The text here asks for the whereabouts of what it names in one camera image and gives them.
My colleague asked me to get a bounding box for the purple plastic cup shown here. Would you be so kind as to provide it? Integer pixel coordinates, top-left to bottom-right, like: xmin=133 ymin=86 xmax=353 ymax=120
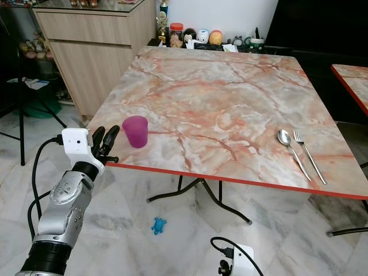
xmin=122 ymin=116 xmax=149 ymax=150

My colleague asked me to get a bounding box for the green round base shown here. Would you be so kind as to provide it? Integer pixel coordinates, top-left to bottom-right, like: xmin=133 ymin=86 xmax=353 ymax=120
xmin=25 ymin=97 xmax=62 ymax=119

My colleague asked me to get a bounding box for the light wooden cabinet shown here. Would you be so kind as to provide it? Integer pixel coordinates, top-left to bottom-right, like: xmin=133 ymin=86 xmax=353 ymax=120
xmin=32 ymin=0 xmax=154 ymax=119

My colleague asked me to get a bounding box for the black tripod stand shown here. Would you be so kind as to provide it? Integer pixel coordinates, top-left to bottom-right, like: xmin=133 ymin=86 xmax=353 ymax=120
xmin=0 ymin=5 xmax=68 ymax=167

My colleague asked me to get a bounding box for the small blue toy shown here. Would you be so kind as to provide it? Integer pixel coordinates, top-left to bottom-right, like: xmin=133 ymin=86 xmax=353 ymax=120
xmin=151 ymin=217 xmax=168 ymax=236

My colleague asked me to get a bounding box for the white paper sheet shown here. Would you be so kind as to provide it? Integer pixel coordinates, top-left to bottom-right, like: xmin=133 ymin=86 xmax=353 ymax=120
xmin=22 ymin=79 xmax=51 ymax=91

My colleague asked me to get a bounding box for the red-lidded clear jar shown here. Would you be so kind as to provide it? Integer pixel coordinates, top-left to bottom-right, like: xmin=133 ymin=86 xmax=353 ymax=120
xmin=169 ymin=22 xmax=185 ymax=49

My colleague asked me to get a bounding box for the gold trophy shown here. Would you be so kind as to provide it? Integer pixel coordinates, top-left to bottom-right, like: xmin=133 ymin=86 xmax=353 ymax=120
xmin=156 ymin=0 xmax=171 ymax=46

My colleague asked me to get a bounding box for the small black figurine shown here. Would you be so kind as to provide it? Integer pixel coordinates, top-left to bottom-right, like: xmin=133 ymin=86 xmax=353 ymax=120
xmin=183 ymin=28 xmax=197 ymax=45

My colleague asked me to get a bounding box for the white round figurine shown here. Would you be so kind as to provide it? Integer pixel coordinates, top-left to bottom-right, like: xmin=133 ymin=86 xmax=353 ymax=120
xmin=195 ymin=29 xmax=210 ymax=44

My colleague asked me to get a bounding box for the silver metal fork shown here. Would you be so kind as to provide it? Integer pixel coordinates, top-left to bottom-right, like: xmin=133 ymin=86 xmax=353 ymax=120
xmin=293 ymin=129 xmax=328 ymax=186

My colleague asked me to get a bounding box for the silver metal spoon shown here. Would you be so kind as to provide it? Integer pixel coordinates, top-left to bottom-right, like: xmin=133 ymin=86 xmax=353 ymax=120
xmin=277 ymin=129 xmax=313 ymax=183

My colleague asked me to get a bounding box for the orange yellow round figurine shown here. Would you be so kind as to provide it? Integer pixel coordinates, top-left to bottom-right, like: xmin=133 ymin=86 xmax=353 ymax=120
xmin=209 ymin=30 xmax=224 ymax=46

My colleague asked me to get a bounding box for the green white mug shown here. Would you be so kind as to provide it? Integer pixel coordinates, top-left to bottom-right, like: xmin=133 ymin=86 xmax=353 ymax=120
xmin=249 ymin=36 xmax=266 ymax=52

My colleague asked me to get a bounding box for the large black screen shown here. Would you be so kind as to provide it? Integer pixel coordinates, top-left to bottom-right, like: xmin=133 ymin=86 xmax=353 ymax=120
xmin=264 ymin=0 xmax=368 ymax=51

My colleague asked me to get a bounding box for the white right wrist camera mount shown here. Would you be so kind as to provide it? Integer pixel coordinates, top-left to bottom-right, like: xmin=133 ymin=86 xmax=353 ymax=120
xmin=229 ymin=244 xmax=258 ymax=276

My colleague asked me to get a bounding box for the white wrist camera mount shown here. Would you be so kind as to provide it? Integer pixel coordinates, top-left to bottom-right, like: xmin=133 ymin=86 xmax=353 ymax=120
xmin=61 ymin=128 xmax=106 ymax=177
xmin=229 ymin=244 xmax=258 ymax=276

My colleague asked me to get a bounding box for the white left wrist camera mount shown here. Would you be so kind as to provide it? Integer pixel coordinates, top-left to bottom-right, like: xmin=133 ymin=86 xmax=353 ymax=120
xmin=61 ymin=128 xmax=106 ymax=177

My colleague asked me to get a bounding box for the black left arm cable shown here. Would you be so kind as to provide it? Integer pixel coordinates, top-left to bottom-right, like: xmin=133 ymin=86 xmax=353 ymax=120
xmin=28 ymin=134 xmax=64 ymax=243

